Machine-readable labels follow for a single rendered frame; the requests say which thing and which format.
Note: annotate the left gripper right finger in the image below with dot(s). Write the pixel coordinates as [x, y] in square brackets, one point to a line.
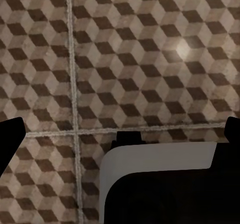
[232, 133]

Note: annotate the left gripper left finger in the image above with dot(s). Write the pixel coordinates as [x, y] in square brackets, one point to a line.
[12, 132]

